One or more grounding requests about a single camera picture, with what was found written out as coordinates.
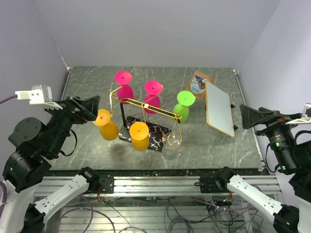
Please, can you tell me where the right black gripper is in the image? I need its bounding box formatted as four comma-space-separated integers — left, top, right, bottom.
240, 103, 302, 171

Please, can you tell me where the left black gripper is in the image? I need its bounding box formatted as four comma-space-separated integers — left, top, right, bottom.
44, 93, 100, 155

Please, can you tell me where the orange wine glass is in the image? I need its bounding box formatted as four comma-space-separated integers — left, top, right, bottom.
93, 109, 119, 141
129, 122, 149, 151

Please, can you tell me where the green wine glass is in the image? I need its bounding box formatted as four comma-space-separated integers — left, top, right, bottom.
173, 90, 195, 123

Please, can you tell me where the clear wine glass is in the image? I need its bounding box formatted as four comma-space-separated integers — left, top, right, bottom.
162, 132, 182, 160

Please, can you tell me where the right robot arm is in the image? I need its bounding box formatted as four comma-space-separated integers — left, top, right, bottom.
214, 103, 311, 233

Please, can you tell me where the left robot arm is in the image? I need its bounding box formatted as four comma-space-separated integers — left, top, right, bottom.
0, 96, 100, 233

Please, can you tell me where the back pink wine glass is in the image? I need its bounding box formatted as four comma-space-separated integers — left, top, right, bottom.
114, 70, 134, 100

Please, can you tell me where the brown hello card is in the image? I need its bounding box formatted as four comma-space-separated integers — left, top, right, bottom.
185, 70, 214, 100

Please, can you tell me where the white board with gold frame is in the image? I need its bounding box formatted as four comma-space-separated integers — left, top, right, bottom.
205, 81, 235, 137

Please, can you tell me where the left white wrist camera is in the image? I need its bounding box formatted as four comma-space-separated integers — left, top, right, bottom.
15, 85, 63, 110

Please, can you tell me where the gold wire wine glass rack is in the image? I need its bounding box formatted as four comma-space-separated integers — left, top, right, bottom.
110, 87, 181, 152

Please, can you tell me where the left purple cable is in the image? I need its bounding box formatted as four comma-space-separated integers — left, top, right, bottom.
0, 95, 18, 105

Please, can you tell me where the aluminium frame rail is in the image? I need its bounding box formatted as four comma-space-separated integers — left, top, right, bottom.
34, 176, 282, 196

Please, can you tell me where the tangle of floor cables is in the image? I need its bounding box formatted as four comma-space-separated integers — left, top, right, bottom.
58, 194, 273, 233

